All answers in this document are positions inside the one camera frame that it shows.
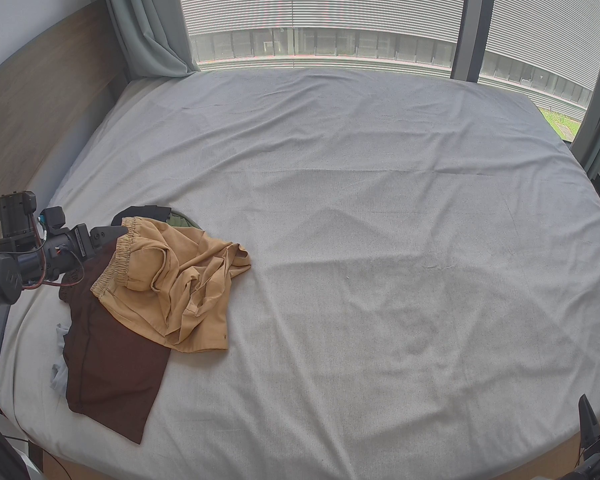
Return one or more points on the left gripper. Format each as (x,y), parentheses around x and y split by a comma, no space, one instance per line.
(75,250)

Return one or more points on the tan shorts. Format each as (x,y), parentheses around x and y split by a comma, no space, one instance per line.
(190,288)

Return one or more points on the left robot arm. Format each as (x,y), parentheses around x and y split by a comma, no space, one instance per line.
(5,273)

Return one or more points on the bed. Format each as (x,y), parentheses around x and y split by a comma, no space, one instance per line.
(380,218)

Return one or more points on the black garment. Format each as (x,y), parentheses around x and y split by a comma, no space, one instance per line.
(145,212)

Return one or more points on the green garment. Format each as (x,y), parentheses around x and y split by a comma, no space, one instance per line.
(180,220)

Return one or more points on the brown shorts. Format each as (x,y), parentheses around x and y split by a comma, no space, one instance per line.
(115,368)

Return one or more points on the pale blue garment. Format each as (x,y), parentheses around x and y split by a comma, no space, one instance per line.
(59,378)

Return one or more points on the window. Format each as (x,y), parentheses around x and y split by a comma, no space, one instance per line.
(330,8)

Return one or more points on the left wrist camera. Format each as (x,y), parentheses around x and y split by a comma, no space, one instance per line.
(52,218)

